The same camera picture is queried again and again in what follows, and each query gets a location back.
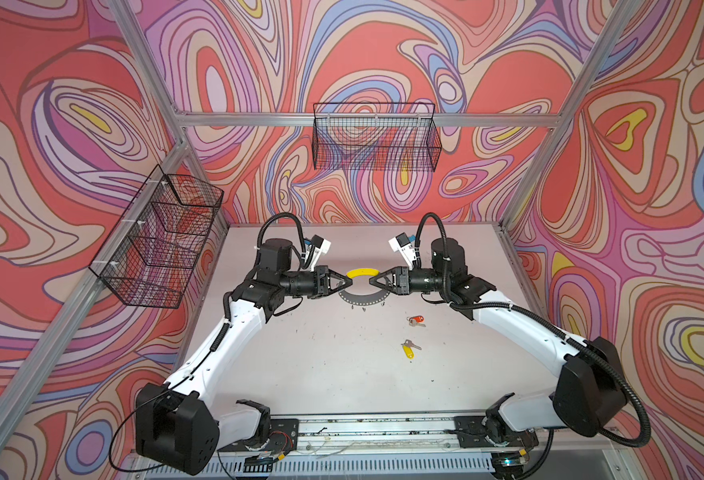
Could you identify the grey keyring with yellow grip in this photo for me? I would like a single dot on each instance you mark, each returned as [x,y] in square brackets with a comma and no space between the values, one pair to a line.
[361,293]

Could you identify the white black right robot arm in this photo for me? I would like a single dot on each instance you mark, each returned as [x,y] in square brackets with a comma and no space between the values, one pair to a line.
[588,393]

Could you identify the aluminium frame extrusion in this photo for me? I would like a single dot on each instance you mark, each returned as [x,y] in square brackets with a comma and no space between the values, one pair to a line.
[79,130]

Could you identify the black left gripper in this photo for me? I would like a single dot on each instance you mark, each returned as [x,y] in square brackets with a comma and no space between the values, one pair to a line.
[321,279]

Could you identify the black wire basket back wall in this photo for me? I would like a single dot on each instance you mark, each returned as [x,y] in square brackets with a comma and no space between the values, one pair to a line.
[375,136]

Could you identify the key with yellow tag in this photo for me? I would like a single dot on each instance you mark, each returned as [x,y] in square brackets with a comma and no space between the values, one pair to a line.
[410,348]

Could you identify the black wire basket wall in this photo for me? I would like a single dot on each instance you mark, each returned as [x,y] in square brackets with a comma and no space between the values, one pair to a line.
[375,136]
[153,264]

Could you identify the key with red tag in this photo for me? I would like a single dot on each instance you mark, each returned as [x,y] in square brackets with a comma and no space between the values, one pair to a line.
[416,321]

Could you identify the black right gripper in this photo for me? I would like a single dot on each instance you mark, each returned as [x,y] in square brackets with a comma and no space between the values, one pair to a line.
[402,281]

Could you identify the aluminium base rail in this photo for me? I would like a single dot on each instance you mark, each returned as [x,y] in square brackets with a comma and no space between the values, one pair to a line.
[416,445]

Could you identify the black wire basket left wall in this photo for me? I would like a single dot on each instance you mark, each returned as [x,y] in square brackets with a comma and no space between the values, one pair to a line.
[153,264]

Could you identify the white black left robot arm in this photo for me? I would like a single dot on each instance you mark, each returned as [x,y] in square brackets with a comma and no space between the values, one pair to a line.
[174,424]

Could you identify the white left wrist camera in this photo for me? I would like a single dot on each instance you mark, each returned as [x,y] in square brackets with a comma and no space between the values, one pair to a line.
[316,247]

